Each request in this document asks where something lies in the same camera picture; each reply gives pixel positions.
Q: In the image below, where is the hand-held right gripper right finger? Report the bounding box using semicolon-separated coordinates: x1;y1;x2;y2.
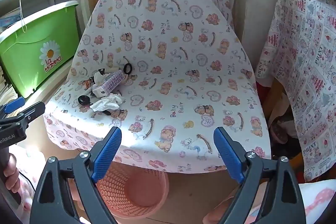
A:
213;126;307;224

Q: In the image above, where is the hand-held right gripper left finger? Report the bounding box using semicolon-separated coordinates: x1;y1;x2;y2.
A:
29;126;122;224

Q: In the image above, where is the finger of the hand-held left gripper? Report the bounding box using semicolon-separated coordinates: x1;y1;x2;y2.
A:
0;97;26;114
16;101;46;123

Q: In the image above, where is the pink plastic mesh basket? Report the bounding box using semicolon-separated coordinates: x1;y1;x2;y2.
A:
92;161;170;217

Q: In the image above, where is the small black round object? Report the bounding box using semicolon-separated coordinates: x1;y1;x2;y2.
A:
78;95;92;107

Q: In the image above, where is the purple white carton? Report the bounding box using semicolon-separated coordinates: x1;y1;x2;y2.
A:
93;69;128;97

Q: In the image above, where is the person's left hand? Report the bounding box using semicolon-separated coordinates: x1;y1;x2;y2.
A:
0;153;20;189

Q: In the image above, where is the green plastic storage box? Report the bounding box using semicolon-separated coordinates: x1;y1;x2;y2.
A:
0;0;80;99

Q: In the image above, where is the pink slipper foot right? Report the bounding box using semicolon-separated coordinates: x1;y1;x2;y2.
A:
203;181;336;224

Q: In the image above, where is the bear printed table cloth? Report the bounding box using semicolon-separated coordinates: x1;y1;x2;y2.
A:
43;0;272;173

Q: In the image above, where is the pink patchwork printed cloth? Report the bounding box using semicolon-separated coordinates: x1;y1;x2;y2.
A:
257;0;336;183

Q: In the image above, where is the black cable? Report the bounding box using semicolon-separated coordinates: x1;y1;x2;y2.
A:
19;173;37;191

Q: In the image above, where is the white string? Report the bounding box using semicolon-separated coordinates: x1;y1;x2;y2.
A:
19;0;28;33

